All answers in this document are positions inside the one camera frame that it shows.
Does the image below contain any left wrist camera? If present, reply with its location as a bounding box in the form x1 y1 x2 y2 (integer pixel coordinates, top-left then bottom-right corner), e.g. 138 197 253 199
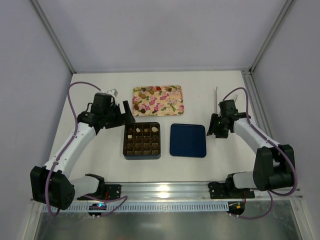
106 88 118 98

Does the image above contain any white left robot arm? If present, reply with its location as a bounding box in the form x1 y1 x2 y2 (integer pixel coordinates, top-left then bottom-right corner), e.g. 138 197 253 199
30 89 135 210

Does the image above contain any blue box lid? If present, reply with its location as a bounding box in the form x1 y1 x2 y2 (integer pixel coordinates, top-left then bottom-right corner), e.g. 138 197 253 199
169 123 207 158

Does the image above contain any slotted cable duct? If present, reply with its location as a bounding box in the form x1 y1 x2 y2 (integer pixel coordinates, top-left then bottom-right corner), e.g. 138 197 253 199
42 202 231 213

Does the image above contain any blue chocolate box with tray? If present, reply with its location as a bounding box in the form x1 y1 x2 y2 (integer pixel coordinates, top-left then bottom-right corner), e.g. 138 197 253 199
122 122 162 160

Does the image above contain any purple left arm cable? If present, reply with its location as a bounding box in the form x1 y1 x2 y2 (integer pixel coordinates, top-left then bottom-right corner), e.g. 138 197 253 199
46 81 128 218

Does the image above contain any white oval chocolate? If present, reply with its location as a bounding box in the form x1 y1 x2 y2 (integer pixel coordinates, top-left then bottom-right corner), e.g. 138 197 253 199
151 126 159 133

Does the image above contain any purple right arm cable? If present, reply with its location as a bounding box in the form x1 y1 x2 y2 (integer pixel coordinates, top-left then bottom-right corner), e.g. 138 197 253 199
222 87 299 220

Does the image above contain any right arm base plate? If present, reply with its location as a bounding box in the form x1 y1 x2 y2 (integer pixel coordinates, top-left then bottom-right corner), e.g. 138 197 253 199
207 181 255 200

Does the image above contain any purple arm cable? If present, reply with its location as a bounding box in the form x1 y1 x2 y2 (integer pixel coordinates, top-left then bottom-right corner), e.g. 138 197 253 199
222 87 299 220
46 81 128 218

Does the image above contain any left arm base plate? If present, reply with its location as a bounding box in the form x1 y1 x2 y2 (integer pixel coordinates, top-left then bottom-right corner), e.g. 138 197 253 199
104 184 122 200

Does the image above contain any floral serving tray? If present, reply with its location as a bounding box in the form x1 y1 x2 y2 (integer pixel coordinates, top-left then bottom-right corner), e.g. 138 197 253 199
132 85 185 117

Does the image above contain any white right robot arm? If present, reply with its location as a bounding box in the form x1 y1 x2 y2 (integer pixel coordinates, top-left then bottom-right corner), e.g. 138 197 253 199
169 99 298 198

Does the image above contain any aluminium frame rail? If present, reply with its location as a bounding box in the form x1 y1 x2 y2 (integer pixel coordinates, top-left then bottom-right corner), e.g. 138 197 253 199
29 178 305 202

